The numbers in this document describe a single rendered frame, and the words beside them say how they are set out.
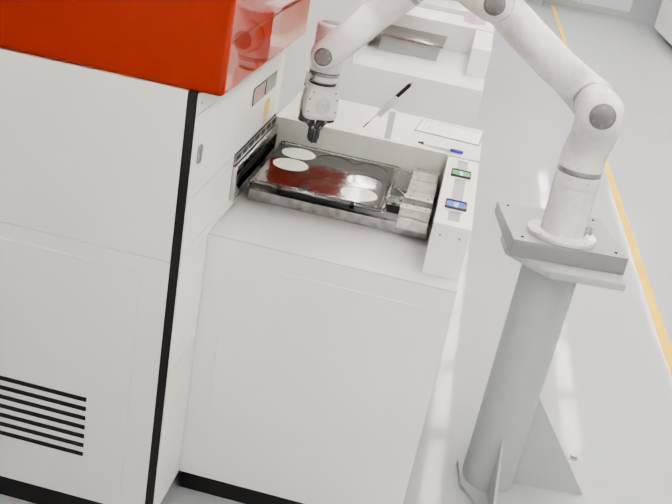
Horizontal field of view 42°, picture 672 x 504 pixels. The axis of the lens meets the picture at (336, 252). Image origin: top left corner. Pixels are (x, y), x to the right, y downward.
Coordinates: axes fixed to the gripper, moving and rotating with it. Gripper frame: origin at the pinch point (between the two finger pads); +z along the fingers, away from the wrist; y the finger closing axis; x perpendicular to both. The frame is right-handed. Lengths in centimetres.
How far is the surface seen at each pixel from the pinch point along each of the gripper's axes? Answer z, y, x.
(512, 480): 93, 66, -49
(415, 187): 10.4, 29.6, -12.0
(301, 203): 14.5, -6.8, -14.9
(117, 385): 53, -58, -38
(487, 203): 98, 202, 175
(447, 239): 6, 14, -55
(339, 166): 8.8, 9.5, -1.2
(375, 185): 8.7, 14.4, -15.3
